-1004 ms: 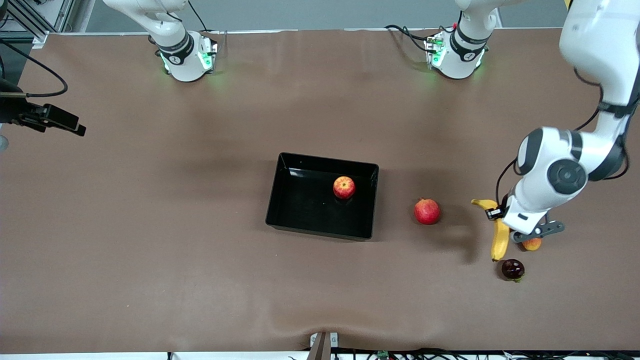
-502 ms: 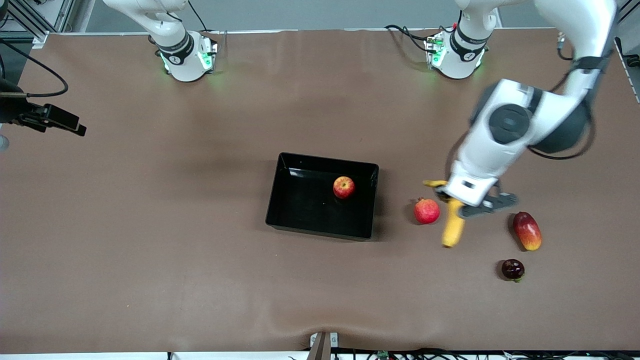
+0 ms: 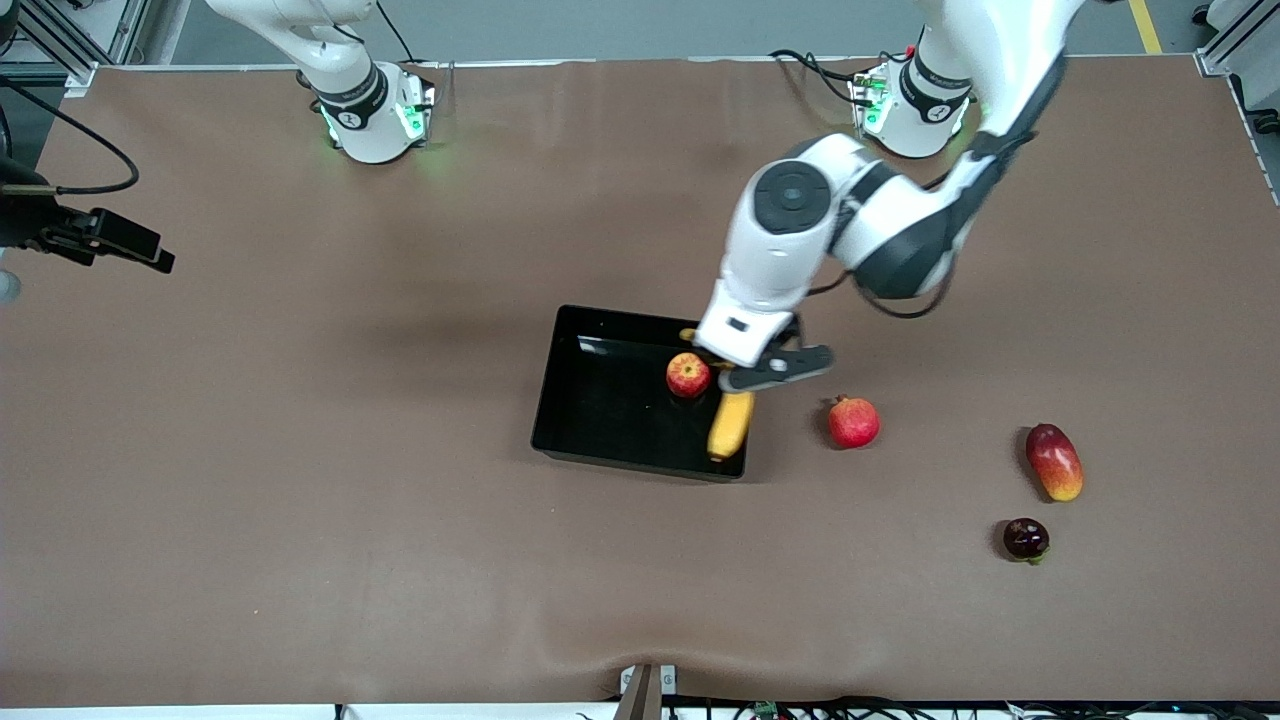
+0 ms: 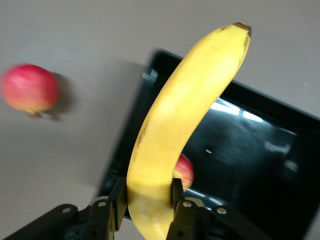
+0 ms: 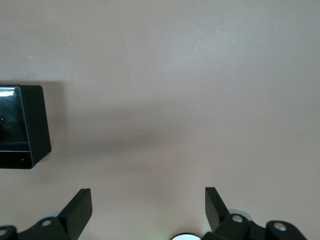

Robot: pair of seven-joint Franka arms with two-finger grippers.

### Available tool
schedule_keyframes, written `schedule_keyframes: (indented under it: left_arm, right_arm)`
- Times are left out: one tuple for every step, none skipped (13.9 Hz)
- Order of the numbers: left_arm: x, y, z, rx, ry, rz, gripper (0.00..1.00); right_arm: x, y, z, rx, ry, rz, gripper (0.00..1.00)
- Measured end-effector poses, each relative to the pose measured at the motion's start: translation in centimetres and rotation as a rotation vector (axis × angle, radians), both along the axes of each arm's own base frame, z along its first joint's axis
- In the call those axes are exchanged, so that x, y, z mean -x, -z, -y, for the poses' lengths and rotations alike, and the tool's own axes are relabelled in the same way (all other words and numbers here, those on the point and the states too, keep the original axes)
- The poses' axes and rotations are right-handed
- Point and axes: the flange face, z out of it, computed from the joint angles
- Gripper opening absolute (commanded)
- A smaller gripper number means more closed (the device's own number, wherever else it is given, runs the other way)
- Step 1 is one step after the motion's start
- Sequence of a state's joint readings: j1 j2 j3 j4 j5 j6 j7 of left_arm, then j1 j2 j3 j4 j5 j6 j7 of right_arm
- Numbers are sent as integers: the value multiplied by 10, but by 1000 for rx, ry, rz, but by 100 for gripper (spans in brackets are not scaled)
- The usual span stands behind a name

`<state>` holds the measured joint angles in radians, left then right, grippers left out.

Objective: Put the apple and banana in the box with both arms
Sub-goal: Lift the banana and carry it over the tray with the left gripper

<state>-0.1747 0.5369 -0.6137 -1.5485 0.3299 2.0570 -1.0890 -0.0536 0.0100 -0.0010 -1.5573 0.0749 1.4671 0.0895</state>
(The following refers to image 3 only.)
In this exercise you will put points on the red pomegranate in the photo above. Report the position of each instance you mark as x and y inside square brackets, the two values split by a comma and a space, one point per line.
[853, 423]

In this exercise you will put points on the black plastic box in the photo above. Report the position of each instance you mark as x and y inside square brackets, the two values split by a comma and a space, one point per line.
[600, 420]

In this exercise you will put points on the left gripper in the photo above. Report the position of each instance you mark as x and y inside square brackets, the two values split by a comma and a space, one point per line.
[791, 329]

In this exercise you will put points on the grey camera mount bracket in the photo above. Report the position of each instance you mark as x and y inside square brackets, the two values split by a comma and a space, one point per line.
[645, 695]

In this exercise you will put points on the red yellow apple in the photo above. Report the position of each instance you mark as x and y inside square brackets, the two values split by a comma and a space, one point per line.
[688, 375]

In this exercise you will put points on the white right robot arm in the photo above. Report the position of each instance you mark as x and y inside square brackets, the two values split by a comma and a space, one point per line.
[370, 130]

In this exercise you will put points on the red yellow mango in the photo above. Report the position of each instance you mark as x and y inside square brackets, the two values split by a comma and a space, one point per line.
[1055, 463]

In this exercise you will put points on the dark purple mangosteen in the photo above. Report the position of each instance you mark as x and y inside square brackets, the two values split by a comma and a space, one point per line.
[1026, 539]

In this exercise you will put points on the brown table cover sheet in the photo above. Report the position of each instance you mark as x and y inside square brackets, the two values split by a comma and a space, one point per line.
[600, 200]

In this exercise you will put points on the yellow banana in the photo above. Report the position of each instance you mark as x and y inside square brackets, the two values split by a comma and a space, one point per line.
[730, 425]

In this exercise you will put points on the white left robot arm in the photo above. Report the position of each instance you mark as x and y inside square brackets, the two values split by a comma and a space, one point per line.
[780, 250]

